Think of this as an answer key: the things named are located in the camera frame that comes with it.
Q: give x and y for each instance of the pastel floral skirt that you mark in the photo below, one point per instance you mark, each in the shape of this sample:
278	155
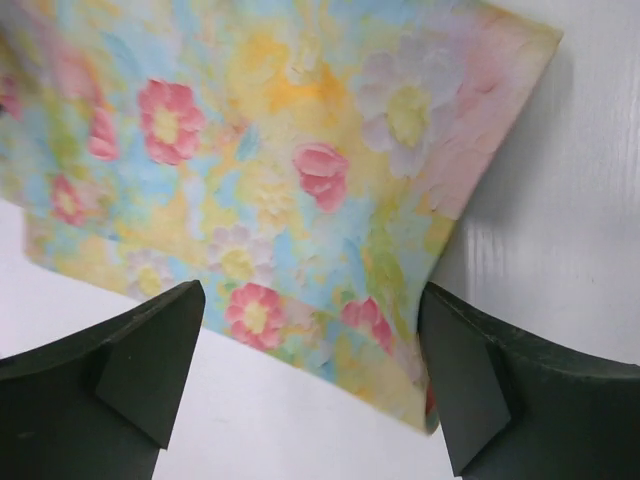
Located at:
305	160

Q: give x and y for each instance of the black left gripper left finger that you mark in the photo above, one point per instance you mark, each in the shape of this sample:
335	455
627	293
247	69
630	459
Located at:
101	403

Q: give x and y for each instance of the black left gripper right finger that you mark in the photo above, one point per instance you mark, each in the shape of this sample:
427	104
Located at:
513	405

